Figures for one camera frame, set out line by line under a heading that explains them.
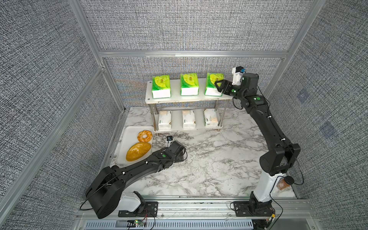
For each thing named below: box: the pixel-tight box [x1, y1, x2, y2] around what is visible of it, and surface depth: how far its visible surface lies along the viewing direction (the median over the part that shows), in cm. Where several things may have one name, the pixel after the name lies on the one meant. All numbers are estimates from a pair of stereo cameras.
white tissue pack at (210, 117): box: [203, 108, 219, 127], surface depth 100 cm
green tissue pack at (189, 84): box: [180, 72, 200, 96], surface depth 79 cm
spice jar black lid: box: [284, 175, 295, 185], surface depth 76 cm
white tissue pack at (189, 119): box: [182, 109, 196, 129], surface depth 100 cm
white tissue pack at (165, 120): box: [158, 110, 172, 129], surface depth 102 cm
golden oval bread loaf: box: [125, 141, 152, 162], surface depth 92 cm
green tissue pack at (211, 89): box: [204, 72, 225, 97], surface depth 80 cm
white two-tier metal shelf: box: [144, 79, 234, 134], surface depth 100 cm
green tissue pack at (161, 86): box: [151, 74, 172, 99], surface depth 78 cm
